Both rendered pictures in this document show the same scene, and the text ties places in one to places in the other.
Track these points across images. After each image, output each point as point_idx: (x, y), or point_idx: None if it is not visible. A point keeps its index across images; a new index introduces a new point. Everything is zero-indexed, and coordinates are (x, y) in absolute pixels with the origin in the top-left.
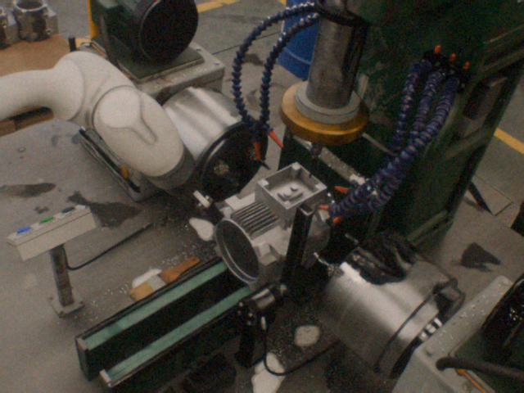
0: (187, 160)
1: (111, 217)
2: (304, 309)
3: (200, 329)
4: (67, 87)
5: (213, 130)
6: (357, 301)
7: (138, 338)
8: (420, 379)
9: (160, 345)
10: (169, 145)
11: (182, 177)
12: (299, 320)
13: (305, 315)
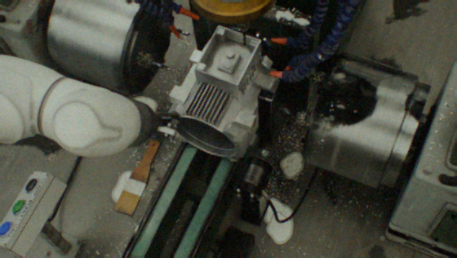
0: (144, 115)
1: (50, 140)
2: (277, 140)
3: (208, 221)
4: (2, 119)
5: (120, 30)
6: (342, 144)
7: (154, 251)
8: (427, 191)
9: (182, 255)
10: (131, 122)
11: (148, 131)
12: (278, 153)
13: (281, 146)
